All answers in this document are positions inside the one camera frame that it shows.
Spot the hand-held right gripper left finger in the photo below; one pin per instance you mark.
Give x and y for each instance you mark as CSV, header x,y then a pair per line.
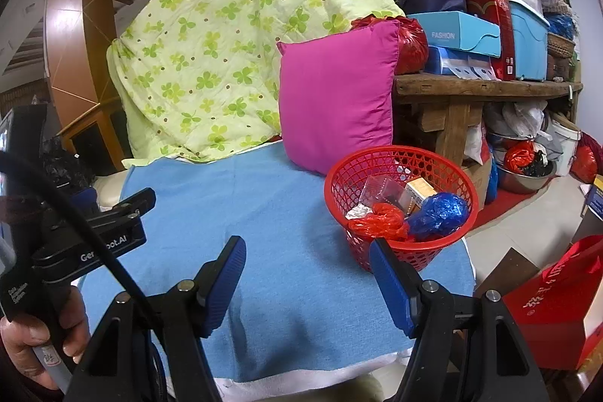
x,y
226,284

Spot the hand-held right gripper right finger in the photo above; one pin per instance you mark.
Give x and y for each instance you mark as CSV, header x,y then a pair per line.
x,y
391,284

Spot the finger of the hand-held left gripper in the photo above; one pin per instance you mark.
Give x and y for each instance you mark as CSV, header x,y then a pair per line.
x,y
87,198
134,204

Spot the blue plastic bag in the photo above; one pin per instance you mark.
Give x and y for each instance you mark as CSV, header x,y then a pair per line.
x,y
438,211

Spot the clear zip bag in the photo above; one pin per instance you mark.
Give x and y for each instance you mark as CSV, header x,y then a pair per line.
x,y
377,190

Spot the small orange white box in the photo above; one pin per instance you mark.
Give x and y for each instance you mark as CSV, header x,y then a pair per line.
x,y
417,190

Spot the red mesh basket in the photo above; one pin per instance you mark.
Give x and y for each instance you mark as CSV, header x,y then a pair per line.
x,y
346,180

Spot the person's left hand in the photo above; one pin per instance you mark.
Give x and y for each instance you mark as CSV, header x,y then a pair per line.
x,y
23,350

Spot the cream cushion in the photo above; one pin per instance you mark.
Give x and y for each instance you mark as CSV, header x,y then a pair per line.
x,y
110,190

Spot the black puffer jacket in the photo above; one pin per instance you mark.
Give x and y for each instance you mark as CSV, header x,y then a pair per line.
x,y
61,166

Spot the blue blanket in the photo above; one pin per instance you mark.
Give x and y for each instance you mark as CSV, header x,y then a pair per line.
x,y
282,242

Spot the wooden chair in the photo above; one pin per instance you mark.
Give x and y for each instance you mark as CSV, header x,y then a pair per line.
x,y
89,119

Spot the brown cardboard piece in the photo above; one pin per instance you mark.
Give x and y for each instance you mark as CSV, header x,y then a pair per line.
x,y
509,270

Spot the pale bed sheet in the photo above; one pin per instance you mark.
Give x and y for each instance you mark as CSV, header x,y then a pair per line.
x,y
306,376

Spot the steel basin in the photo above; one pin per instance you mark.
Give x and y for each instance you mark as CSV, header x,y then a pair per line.
x,y
518,183

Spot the red paper bag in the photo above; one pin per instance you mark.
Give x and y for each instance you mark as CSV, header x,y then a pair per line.
x,y
556,312

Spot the green floral quilt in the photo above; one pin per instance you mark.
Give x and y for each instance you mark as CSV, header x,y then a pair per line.
x,y
212,53

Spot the small red plastic bag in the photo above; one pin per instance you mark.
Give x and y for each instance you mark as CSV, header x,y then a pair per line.
x,y
518,157

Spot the black plastic bag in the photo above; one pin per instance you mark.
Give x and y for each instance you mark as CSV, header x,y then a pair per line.
x,y
539,164

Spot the wooden column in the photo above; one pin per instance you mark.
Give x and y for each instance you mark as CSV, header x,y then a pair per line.
x,y
75,6

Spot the magenta pillow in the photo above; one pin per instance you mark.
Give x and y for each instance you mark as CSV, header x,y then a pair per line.
x,y
334,100

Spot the white plastic bag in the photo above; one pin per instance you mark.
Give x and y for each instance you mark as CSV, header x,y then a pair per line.
x,y
518,119

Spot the wooden bench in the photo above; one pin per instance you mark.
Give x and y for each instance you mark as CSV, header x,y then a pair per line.
x,y
471,89

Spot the white bucket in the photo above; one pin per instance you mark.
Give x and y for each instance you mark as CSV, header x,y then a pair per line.
x,y
565,143

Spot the white and blue packet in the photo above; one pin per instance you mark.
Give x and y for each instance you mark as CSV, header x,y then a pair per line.
x,y
461,65

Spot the dark red plastic bag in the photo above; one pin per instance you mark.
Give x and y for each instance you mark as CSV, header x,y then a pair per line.
x,y
586,157

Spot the shiny red plastic bag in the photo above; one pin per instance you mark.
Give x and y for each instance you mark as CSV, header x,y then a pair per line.
x,y
412,44

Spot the light blue cardboard box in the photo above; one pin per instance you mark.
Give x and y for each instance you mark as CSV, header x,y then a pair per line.
x,y
452,34

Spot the light blue storage bin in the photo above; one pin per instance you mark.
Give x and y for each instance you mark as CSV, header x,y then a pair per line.
x,y
530,44

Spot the red cardboard carton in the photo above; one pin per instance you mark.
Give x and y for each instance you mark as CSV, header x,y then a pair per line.
x,y
494,16

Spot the wicker basket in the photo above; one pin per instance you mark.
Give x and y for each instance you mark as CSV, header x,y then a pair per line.
x,y
560,46

